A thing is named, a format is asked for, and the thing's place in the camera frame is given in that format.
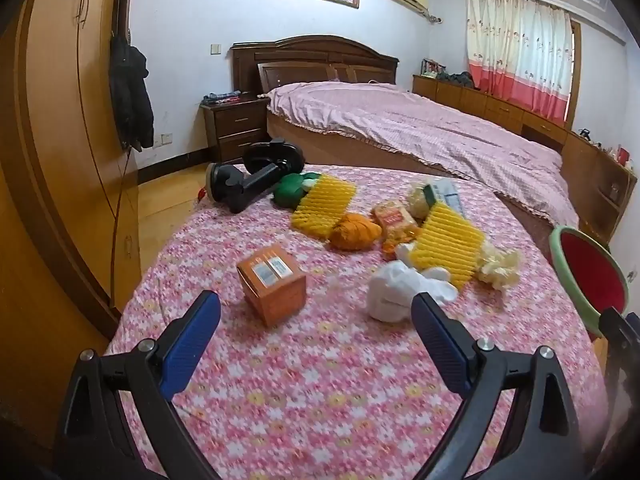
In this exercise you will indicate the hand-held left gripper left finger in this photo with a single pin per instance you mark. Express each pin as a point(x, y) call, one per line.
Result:
point(192, 345)

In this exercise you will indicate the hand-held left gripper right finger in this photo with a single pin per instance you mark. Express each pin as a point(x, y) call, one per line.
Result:
point(440, 345)

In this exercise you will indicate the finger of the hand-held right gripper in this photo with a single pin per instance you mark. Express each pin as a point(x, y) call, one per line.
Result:
point(622, 332)

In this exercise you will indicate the red bucket with green rim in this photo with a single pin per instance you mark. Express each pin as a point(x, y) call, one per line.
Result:
point(592, 270)

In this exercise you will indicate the white tissue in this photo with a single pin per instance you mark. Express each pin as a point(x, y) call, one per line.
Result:
point(392, 292)

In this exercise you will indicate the orange cardboard box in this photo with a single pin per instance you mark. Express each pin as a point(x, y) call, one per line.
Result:
point(272, 285)

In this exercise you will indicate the yellow foam fruit net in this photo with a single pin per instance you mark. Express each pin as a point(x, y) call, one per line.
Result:
point(447, 245)
point(322, 207)

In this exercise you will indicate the orange snack packet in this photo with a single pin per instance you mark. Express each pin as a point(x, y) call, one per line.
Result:
point(395, 220)

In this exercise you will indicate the orange plastic bag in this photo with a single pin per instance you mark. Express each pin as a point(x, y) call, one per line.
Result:
point(355, 232)

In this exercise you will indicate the beige bag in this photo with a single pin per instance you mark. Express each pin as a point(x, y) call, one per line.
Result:
point(417, 200)

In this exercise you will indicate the blue white carton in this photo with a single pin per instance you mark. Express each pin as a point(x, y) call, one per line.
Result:
point(447, 195)

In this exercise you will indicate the pink floral tablecloth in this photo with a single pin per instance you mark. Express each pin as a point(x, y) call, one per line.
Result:
point(310, 385)

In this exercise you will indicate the small clear jar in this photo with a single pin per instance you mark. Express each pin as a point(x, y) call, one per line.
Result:
point(613, 192)

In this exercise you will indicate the black phone holder stand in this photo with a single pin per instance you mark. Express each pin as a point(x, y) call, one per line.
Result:
point(252, 185)

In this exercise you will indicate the small red cup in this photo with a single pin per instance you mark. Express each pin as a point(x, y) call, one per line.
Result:
point(623, 156)

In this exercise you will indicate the green plush toy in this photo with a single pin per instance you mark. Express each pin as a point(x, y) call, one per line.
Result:
point(287, 190)

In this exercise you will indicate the small black gadget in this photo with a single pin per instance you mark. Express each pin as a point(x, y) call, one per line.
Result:
point(585, 133)

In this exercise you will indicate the pink checked bed blanket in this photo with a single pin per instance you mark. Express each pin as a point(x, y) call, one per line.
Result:
point(425, 130)

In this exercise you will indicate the dark wooden nightstand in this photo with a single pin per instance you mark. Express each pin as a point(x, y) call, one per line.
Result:
point(235, 127)

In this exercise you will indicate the long low wooden cabinet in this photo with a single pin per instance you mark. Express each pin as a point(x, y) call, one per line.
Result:
point(500, 107)

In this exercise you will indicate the small dark clutter pile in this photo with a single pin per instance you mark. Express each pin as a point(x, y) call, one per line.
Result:
point(225, 97)

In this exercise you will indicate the black hanging jacket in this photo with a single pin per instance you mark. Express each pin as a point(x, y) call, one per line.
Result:
point(131, 100)

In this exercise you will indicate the dark clothes pile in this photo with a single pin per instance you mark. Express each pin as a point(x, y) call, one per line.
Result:
point(456, 80)

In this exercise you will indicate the yellow wooden wardrobe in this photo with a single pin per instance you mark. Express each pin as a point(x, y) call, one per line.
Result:
point(50, 110)

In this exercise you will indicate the small framed pictures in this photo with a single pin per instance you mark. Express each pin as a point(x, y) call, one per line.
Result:
point(432, 67)

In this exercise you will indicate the white and red curtain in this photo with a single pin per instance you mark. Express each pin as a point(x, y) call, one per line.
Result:
point(515, 45)

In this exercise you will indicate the dark wooden bed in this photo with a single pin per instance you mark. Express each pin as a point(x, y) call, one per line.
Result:
point(300, 55)

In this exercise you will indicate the white wall socket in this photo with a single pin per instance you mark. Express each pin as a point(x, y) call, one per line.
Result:
point(164, 139)

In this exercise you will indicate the wooden window frame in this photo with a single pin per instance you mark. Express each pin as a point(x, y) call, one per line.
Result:
point(575, 70)

